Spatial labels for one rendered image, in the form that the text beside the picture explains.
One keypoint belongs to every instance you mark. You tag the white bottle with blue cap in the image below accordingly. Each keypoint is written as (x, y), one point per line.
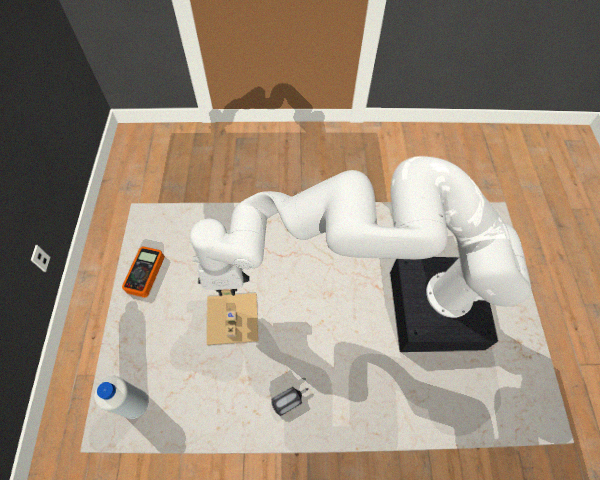
(115, 395)

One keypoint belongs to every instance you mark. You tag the orange digital multimeter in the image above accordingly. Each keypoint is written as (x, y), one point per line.
(143, 272)

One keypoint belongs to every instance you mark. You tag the tan flat mat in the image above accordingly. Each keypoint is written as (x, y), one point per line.
(245, 306)

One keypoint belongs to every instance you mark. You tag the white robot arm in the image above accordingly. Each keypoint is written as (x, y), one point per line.
(344, 207)

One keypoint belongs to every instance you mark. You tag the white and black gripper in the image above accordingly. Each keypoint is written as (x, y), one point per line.
(233, 279)

